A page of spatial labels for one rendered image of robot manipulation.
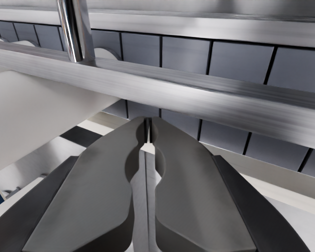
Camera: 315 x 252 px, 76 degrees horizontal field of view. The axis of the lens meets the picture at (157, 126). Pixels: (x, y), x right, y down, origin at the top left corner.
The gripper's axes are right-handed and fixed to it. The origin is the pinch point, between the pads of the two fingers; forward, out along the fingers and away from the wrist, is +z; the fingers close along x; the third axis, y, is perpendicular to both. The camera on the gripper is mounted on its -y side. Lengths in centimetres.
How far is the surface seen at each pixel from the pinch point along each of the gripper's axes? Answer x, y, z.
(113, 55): -3.2, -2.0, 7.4
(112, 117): -3.6, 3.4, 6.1
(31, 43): -13.1, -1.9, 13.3
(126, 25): -1.9, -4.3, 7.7
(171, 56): 1.6, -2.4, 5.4
